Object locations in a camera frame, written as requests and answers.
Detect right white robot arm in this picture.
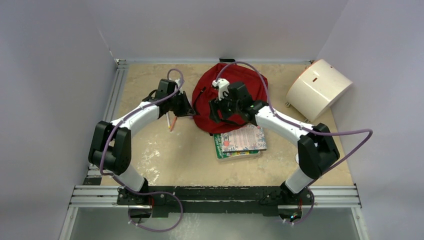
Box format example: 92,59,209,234
209,78,340,204

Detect aluminium frame rails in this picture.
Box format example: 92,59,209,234
59,58,370,240

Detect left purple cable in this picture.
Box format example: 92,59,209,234
98,68,185,233

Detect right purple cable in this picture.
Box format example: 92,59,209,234
215,61,374,226

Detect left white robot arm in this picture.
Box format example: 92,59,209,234
88,77,196,205

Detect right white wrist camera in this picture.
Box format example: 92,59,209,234
211,78,230,101

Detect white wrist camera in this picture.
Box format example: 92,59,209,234
211,78,230,101
174,78,185,94

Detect green treehouse book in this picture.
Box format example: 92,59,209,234
212,134,262,162

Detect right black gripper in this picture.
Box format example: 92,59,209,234
208,90,241,124

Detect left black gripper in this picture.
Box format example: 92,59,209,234
167,91,196,118

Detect red backpack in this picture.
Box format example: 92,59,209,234
192,63,268,134

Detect yellow pen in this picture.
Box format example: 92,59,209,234
165,112,171,129

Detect floral cover book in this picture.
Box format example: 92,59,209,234
217,124,267,153

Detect purple cable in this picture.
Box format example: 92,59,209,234
98,68,185,233
215,61,374,226

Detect cream round lunch box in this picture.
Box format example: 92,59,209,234
286,59,353,122

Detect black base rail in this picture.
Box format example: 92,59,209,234
117,186,313,220

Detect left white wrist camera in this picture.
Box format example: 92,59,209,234
174,78,185,94

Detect orange pencil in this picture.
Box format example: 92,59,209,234
169,116,178,132

